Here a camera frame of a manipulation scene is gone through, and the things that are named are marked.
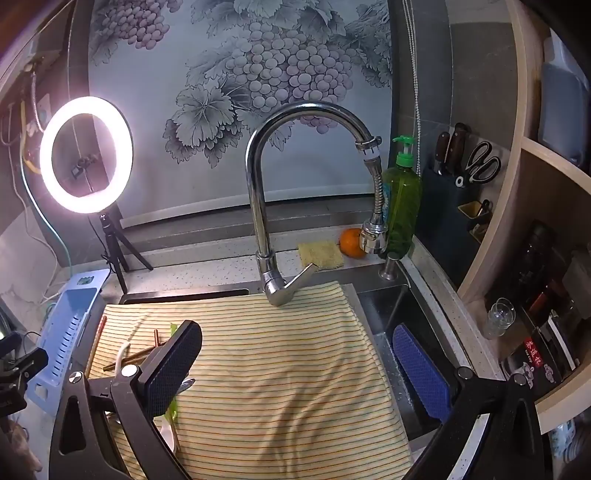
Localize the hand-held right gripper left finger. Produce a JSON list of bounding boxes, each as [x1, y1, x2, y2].
[[48, 320, 204, 480]]

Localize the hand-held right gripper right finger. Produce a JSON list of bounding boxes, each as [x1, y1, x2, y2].
[[392, 323, 546, 480]]

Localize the green plastic spoon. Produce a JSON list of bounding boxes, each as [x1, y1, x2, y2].
[[165, 322, 180, 423]]

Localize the blue plastic basket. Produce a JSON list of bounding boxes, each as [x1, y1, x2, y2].
[[25, 271, 109, 418]]

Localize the white ceramic spoon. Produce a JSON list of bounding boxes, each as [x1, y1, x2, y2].
[[115, 340, 136, 372], [154, 413, 182, 455]]

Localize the stainless steel sink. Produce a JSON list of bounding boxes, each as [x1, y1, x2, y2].
[[120, 277, 467, 444]]

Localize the yellow striped cloth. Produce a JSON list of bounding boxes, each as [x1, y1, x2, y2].
[[88, 281, 414, 480]]

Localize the black printed box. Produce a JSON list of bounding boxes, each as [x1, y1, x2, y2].
[[501, 323, 578, 402]]

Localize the black tripod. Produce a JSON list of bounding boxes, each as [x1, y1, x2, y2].
[[98, 212, 154, 294]]

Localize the orange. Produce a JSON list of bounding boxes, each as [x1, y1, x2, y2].
[[339, 227, 368, 258]]

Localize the dark knife block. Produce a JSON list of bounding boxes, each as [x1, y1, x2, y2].
[[422, 166, 497, 287]]

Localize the yellow sponge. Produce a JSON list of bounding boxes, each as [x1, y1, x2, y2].
[[297, 240, 345, 271]]

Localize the dark bottle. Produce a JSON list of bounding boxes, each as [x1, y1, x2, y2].
[[515, 220, 555, 301]]

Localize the green dish soap bottle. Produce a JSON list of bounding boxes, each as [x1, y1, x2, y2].
[[381, 135, 423, 259]]

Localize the chrome faucet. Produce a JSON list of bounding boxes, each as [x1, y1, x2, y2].
[[245, 102, 391, 308]]

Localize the black kitchen scissors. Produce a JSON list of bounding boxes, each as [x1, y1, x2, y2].
[[464, 141, 502, 185]]

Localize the wooden shelf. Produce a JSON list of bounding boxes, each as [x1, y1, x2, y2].
[[457, 0, 591, 435]]

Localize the grey plastic cutting board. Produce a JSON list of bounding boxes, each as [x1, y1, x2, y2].
[[538, 37, 591, 167]]

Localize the green hose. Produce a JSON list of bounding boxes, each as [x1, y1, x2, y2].
[[18, 148, 73, 274]]

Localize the white ring light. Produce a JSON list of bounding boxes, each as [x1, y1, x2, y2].
[[39, 95, 134, 215]]

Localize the dark handled knife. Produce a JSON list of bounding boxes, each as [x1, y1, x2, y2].
[[434, 131, 451, 176], [448, 122, 470, 174]]

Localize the white bead cord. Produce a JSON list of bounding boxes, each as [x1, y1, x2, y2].
[[403, 0, 424, 176]]

